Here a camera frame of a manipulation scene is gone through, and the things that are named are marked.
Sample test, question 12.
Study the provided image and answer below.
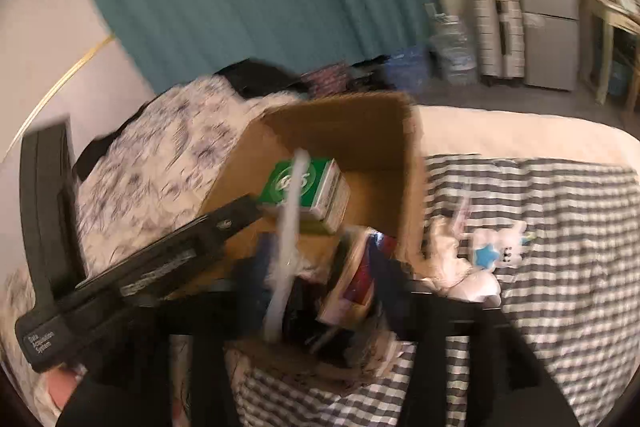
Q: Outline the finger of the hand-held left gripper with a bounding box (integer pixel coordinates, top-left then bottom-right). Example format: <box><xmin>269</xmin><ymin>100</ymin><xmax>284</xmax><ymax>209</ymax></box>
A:
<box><xmin>200</xmin><ymin>193</ymin><xmax>266</xmax><ymax>253</ymax></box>

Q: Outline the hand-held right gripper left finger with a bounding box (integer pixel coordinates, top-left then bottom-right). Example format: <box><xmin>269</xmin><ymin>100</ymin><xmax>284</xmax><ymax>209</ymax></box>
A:
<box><xmin>60</xmin><ymin>234</ymin><xmax>281</xmax><ymax>427</ymax></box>

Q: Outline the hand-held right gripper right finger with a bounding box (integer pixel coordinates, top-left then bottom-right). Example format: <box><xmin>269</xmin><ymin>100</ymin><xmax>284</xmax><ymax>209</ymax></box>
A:
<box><xmin>367</xmin><ymin>234</ymin><xmax>583</xmax><ymax>427</ymax></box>

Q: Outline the white plastic strip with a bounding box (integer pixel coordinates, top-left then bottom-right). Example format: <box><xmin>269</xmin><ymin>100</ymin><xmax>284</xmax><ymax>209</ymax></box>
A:
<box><xmin>262</xmin><ymin>149</ymin><xmax>311</xmax><ymax>343</ymax></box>

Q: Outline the green cardboard carton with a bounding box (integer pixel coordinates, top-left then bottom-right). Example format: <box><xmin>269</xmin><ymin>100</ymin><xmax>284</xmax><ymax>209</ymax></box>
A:
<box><xmin>257</xmin><ymin>157</ymin><xmax>351</xmax><ymax>235</ymax></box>

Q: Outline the brown cardboard box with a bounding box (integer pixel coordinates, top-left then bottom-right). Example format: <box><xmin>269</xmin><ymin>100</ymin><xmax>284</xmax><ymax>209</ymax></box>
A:
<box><xmin>165</xmin><ymin>92</ymin><xmax>426</xmax><ymax>388</ymax></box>

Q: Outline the person's left hand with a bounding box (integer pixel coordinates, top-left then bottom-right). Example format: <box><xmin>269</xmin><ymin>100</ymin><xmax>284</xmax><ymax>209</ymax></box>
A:
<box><xmin>45</xmin><ymin>367</ymin><xmax>83</xmax><ymax>413</ymax></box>

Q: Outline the silver and red pouch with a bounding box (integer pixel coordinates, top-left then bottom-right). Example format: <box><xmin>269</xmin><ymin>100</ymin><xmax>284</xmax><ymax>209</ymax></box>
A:
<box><xmin>317</xmin><ymin>227</ymin><xmax>386</xmax><ymax>328</ymax></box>

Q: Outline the white plush toy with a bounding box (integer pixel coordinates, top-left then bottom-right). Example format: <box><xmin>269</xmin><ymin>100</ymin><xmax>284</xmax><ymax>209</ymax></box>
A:
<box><xmin>422</xmin><ymin>197</ymin><xmax>501</xmax><ymax>303</ymax></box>

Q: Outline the dark bundled item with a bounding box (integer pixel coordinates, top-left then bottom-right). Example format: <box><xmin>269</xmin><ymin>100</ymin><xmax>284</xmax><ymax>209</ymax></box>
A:
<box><xmin>282</xmin><ymin>277</ymin><xmax>361</xmax><ymax>358</ymax></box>

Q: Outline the floral white blanket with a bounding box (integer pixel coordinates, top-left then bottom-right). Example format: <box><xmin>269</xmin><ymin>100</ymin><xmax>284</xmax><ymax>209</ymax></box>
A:
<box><xmin>0</xmin><ymin>74</ymin><xmax>311</xmax><ymax>388</ymax></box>

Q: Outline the white rabbit plush blue star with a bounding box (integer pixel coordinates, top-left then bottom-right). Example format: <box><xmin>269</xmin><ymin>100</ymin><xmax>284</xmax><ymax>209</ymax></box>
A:
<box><xmin>470</xmin><ymin>222</ymin><xmax>531</xmax><ymax>273</ymax></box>

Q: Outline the black clothing pile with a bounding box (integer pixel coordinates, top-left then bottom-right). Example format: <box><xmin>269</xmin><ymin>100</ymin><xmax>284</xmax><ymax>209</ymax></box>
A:
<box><xmin>220</xmin><ymin>54</ymin><xmax>396</xmax><ymax>100</ymax></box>

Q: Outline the checked grey bedsheet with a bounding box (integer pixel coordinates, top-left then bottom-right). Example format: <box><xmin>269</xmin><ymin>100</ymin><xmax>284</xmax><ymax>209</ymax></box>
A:
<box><xmin>235</xmin><ymin>154</ymin><xmax>640</xmax><ymax>427</ymax></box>

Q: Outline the white mattress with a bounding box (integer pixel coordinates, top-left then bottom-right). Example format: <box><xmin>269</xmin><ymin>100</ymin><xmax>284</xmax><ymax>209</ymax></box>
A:
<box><xmin>415</xmin><ymin>104</ymin><xmax>636</xmax><ymax>168</ymax></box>

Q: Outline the pack of water bottles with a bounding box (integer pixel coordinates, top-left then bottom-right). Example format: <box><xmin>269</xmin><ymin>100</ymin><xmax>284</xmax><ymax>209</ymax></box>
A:
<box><xmin>385</xmin><ymin>47</ymin><xmax>431</xmax><ymax>90</ymax></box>

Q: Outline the large clear water jug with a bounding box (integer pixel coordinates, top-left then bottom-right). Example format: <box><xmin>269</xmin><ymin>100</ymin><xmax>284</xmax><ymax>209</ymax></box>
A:
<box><xmin>430</xmin><ymin>14</ymin><xmax>478</xmax><ymax>85</ymax></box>

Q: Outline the white ribbed suitcase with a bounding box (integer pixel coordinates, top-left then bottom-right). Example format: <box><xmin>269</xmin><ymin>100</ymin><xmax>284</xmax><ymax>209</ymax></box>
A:
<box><xmin>467</xmin><ymin>0</ymin><xmax>526</xmax><ymax>80</ymax></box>

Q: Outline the silver small fridge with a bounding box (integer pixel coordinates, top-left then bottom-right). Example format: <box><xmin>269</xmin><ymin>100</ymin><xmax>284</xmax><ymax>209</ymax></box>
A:
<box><xmin>510</xmin><ymin>0</ymin><xmax>583</xmax><ymax>92</ymax></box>

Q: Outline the cream dressing table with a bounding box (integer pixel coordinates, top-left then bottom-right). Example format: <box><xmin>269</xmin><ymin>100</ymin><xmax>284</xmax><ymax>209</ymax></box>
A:
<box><xmin>577</xmin><ymin>0</ymin><xmax>640</xmax><ymax>112</ymax></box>

